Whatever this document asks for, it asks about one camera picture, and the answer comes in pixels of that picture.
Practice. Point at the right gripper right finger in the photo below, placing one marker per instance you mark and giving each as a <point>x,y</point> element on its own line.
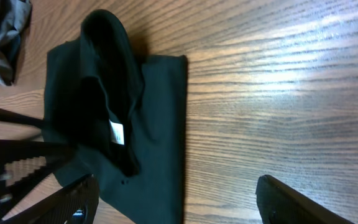
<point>278,203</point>

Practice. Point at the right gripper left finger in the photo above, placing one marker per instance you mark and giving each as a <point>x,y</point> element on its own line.
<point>76,203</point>

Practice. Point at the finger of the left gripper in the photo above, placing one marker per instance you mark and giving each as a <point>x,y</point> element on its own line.
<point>16,150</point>
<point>11,117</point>

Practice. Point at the black t-shirt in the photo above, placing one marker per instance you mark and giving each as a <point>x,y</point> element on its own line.
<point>125,116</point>

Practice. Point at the folded grey trousers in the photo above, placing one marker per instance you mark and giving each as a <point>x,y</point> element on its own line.
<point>14,17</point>

